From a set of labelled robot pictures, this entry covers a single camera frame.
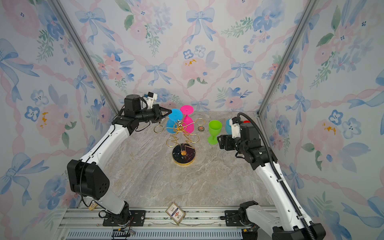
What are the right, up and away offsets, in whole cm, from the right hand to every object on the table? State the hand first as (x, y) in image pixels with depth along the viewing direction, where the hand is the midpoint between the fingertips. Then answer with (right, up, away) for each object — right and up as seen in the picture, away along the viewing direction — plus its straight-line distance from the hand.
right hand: (226, 136), depth 74 cm
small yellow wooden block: (-68, -36, +3) cm, 77 cm away
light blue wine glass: (+5, +4, +19) cm, 20 cm away
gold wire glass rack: (-23, -13, +21) cm, 33 cm away
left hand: (-27, +13, +2) cm, 30 cm away
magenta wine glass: (-19, +6, +1) cm, 20 cm away
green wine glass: (-3, +4, +19) cm, 20 cm away
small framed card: (-25, -38, +1) cm, 46 cm away
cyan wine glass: (-26, +10, +3) cm, 28 cm away
